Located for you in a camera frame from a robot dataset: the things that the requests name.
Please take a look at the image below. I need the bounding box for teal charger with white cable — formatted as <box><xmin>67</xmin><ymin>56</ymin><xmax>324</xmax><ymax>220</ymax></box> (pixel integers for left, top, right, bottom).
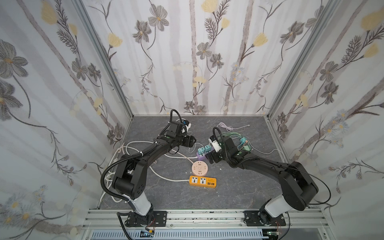
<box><xmin>198</xmin><ymin>147</ymin><xmax>206</xmax><ymax>155</ymax></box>

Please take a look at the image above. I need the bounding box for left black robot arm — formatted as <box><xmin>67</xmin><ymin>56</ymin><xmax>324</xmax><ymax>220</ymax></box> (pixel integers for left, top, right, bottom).
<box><xmin>100</xmin><ymin>109</ymin><xmax>196</xmax><ymax>226</ymax></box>

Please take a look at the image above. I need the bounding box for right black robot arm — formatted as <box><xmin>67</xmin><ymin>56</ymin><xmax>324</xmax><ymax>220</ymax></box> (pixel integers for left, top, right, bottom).
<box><xmin>207</xmin><ymin>127</ymin><xmax>332</xmax><ymax>226</ymax></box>

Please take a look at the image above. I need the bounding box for purple power strip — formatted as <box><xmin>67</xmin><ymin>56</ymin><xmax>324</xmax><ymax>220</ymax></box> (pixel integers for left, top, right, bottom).
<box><xmin>197</xmin><ymin>153</ymin><xmax>209</xmax><ymax>161</ymax></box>

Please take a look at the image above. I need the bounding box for pink round power socket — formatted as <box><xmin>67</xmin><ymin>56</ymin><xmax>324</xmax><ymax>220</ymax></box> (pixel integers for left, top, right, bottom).
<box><xmin>192</xmin><ymin>161</ymin><xmax>208</xmax><ymax>177</ymax></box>

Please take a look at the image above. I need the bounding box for orange power strip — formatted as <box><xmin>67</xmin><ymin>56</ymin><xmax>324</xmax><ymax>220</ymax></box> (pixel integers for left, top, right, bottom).
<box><xmin>189</xmin><ymin>176</ymin><xmax>217</xmax><ymax>188</ymax></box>

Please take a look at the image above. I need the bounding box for green charger cube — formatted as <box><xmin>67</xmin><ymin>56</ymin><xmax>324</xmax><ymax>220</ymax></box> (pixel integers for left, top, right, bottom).
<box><xmin>243</xmin><ymin>145</ymin><xmax>251</xmax><ymax>152</ymax></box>

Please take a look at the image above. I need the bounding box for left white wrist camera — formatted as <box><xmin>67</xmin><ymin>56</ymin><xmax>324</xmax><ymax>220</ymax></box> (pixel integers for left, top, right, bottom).
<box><xmin>181</xmin><ymin>119</ymin><xmax>192</xmax><ymax>132</ymax></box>

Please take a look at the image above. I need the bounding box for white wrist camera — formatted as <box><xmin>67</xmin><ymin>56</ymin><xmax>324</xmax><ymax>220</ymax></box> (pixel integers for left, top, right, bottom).
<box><xmin>181</xmin><ymin>119</ymin><xmax>192</xmax><ymax>132</ymax></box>
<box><xmin>209</xmin><ymin>138</ymin><xmax>222</xmax><ymax>153</ymax></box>

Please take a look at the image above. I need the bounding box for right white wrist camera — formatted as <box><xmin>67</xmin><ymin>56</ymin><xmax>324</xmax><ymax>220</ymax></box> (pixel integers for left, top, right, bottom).
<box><xmin>209</xmin><ymin>138</ymin><xmax>222</xmax><ymax>153</ymax></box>

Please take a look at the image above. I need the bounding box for white bundled cable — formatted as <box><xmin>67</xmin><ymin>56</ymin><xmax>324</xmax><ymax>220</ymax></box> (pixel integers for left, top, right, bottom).
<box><xmin>216</xmin><ymin>121</ymin><xmax>251</xmax><ymax>133</ymax></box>

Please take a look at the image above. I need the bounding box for green multi-head cable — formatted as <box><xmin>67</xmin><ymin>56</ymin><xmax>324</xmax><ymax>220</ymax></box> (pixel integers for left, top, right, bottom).
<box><xmin>223</xmin><ymin>131</ymin><xmax>248</xmax><ymax>143</ymax></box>

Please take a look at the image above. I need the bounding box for white long thin cable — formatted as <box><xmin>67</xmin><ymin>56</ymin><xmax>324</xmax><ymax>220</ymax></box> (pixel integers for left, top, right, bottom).
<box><xmin>248</xmin><ymin>143</ymin><xmax>287</xmax><ymax>164</ymax></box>

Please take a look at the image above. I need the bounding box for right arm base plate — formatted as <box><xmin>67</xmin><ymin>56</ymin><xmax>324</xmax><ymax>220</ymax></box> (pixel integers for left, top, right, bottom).
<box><xmin>244</xmin><ymin>210</ymin><xmax>287</xmax><ymax>227</ymax></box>

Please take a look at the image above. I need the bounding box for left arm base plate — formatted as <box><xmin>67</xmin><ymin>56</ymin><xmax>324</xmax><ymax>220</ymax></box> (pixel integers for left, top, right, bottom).
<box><xmin>125</xmin><ymin>211</ymin><xmax>168</xmax><ymax>228</ymax></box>

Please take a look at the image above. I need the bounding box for white orange strip cord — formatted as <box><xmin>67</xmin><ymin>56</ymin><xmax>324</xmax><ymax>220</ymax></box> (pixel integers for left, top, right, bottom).
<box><xmin>98</xmin><ymin>140</ymin><xmax>191</xmax><ymax>204</ymax></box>

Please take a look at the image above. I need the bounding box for aluminium front rail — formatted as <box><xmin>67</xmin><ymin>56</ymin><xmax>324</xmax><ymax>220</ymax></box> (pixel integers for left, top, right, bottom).
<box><xmin>82</xmin><ymin>209</ymin><xmax>330</xmax><ymax>230</ymax></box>

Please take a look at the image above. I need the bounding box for white vented cable duct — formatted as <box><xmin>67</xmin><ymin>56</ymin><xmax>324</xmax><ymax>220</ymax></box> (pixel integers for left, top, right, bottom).
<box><xmin>89</xmin><ymin>229</ymin><xmax>269</xmax><ymax>240</ymax></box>

